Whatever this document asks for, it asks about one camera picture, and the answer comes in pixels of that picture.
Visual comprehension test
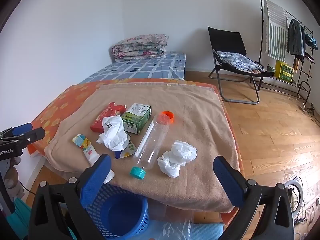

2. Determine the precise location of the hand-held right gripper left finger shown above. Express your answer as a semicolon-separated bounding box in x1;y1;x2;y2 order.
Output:
28;154;112;240

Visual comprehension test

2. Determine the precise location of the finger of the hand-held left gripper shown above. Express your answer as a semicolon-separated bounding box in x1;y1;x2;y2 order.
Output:
0;122;33;139
0;127;46;148

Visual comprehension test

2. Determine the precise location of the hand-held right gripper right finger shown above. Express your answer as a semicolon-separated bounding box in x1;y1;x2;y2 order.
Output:
212;155;296;240

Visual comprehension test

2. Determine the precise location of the colourful tube wrapper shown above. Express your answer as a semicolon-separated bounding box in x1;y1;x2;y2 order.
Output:
72;134;115;184

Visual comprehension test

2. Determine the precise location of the blue plastic basket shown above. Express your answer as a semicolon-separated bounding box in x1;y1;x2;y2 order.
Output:
84;184;150;239

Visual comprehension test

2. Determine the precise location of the blue yellow snack wrapper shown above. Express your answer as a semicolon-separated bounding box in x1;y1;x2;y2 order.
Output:
114;140;137;159

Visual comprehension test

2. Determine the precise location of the teal bottle cap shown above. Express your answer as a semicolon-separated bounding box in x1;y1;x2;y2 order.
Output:
129;166;146;180

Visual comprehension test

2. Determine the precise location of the white tissue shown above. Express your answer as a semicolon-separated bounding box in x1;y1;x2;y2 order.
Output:
157;140;198;178

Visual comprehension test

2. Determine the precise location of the clear plastic bottle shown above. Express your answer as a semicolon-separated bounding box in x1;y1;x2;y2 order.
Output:
132;115;171;172

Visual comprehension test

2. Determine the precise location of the red carton box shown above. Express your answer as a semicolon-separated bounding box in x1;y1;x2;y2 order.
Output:
90;102;127;133

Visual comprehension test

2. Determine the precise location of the green milk carton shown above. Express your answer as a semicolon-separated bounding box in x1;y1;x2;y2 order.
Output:
121;103;152;135

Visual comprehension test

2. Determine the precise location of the orange bottle cap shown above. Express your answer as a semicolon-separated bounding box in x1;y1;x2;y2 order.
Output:
160;111;174;123

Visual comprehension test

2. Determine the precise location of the person's left hand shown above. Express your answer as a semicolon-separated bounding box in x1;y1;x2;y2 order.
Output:
4;156;25;198

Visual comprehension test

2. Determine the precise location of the beige blanket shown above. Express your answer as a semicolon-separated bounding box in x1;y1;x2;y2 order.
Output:
44;81;241;214

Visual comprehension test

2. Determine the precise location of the blue striped chair cushion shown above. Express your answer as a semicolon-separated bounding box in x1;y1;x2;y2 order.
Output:
215;51;263;73

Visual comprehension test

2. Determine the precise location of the blue checked bed sheet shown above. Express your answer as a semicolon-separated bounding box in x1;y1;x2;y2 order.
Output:
77;53;187;85

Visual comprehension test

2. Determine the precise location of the yellow crate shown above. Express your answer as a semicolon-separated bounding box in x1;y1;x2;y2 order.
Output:
274;60;295;83

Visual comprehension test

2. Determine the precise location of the folded floral quilt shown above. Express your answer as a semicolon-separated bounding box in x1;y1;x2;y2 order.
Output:
111;34;169;62

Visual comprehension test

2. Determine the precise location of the black folding chair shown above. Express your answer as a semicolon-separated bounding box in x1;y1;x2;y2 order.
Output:
207;26;275;105

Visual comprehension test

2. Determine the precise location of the black metal clothes rack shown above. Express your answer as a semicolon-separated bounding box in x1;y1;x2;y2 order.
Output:
257;0;315;103

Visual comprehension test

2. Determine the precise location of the dark grey jacket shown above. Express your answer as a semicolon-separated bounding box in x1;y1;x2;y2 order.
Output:
286;19;305;58

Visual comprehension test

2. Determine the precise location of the white green striped cloth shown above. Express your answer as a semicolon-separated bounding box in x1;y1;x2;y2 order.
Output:
264;0;288;61

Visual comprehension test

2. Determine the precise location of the teal garment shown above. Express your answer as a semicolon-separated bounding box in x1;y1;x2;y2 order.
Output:
304;27;318;51

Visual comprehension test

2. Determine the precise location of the white ring light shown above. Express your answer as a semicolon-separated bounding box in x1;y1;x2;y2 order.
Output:
285;176;304;205

